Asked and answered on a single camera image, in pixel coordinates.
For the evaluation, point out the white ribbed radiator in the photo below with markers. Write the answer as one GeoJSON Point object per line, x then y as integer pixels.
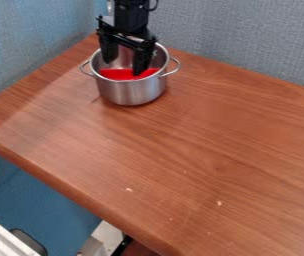
{"type": "Point", "coordinates": [11, 246]}

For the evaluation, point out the white table leg bracket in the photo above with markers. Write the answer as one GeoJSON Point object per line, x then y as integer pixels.
{"type": "Point", "coordinates": [103, 242]}

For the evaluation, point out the black box on floor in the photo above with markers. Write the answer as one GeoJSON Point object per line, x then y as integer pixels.
{"type": "Point", "coordinates": [27, 239]}

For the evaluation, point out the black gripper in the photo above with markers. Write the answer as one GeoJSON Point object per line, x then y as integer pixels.
{"type": "Point", "coordinates": [125, 28]}

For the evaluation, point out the silver metal pot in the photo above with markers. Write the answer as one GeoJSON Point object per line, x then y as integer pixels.
{"type": "Point", "coordinates": [131, 92]}

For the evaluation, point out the red object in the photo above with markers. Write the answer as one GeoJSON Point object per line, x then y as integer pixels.
{"type": "Point", "coordinates": [126, 74]}

